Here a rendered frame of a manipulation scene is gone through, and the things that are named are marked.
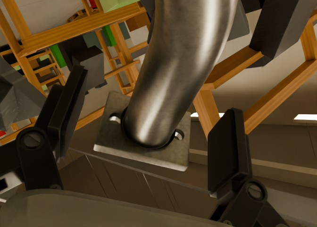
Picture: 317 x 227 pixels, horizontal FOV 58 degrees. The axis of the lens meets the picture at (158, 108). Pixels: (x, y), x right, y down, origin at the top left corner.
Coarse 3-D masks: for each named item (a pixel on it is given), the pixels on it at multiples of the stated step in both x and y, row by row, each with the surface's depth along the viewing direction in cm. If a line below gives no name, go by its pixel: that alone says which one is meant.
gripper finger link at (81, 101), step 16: (80, 80) 14; (48, 96) 13; (64, 96) 13; (80, 96) 14; (48, 112) 13; (64, 112) 12; (80, 112) 16; (48, 128) 12; (64, 128) 12; (64, 144) 13; (0, 160) 11; (16, 160) 11; (0, 176) 11; (16, 176) 12; (0, 192) 12
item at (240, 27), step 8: (144, 0) 15; (152, 0) 15; (240, 0) 15; (152, 8) 15; (240, 8) 14; (152, 16) 15; (240, 16) 15; (152, 24) 13; (240, 24) 15; (248, 24) 16; (232, 32) 16; (240, 32) 15; (248, 32) 15
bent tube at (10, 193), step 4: (0, 144) 22; (12, 188) 24; (16, 188) 25; (4, 192) 24; (8, 192) 24; (12, 192) 24; (0, 196) 24; (4, 196) 24; (8, 196) 24; (0, 200) 24; (4, 200) 24
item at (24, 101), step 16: (0, 64) 20; (0, 80) 21; (16, 80) 21; (0, 96) 20; (16, 96) 22; (32, 96) 22; (0, 112) 20; (16, 112) 23; (32, 112) 23; (0, 128) 22
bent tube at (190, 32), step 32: (160, 0) 10; (192, 0) 9; (224, 0) 9; (160, 32) 11; (192, 32) 10; (224, 32) 10; (160, 64) 12; (192, 64) 11; (128, 96) 18; (160, 96) 13; (192, 96) 13; (128, 128) 16; (160, 128) 15; (160, 160) 16
